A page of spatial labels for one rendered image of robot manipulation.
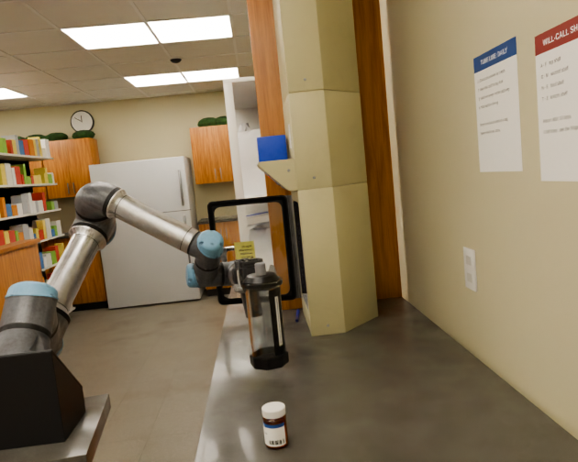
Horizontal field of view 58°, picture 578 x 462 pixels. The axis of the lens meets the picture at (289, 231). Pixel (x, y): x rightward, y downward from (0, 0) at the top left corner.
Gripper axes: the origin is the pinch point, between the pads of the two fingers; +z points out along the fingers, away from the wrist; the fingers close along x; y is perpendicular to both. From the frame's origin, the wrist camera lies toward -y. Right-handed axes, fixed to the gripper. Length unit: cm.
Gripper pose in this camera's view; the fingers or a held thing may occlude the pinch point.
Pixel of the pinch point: (261, 288)
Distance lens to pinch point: 138.5
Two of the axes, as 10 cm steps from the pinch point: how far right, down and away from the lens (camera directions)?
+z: 3.0, -0.1, -9.5
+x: 9.4, -1.3, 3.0
